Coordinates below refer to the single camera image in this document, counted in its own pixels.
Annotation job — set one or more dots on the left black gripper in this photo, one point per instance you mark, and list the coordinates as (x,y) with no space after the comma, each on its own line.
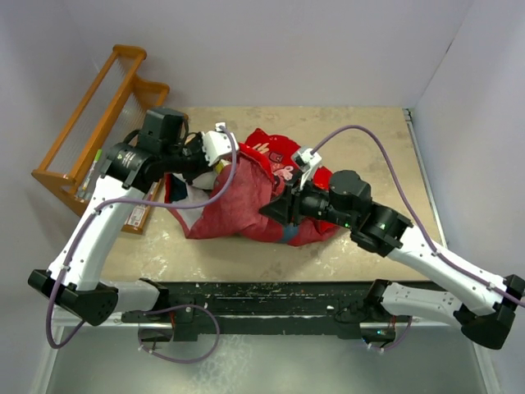
(196,140)

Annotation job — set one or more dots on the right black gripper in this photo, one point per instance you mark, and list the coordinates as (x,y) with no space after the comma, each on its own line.
(288,209)

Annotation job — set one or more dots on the red printed pillowcase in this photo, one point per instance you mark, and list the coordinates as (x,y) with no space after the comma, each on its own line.
(263,165)

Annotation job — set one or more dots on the white yellow pillow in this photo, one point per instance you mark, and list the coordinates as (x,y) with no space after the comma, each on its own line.
(205,180)

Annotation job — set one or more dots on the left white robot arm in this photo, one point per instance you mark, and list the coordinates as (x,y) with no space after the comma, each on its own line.
(126,175)

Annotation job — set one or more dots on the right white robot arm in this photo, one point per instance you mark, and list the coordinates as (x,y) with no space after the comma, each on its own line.
(481,304)

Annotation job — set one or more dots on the flat red white packet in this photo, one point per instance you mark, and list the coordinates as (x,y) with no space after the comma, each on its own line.
(136,216)

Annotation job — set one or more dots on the green white marker pen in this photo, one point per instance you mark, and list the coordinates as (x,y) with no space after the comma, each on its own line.
(90,173)

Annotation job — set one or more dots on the orange wooden rack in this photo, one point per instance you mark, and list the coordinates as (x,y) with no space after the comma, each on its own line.
(114,105)

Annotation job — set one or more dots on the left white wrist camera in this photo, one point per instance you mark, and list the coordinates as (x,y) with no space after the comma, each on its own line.
(218,144)

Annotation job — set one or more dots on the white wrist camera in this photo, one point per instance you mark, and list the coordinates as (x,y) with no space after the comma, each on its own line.
(218,144)
(308,162)

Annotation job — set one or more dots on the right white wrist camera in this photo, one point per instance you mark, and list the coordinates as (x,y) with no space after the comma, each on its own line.
(308,162)

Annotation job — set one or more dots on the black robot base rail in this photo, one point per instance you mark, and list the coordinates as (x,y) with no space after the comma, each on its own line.
(181,311)

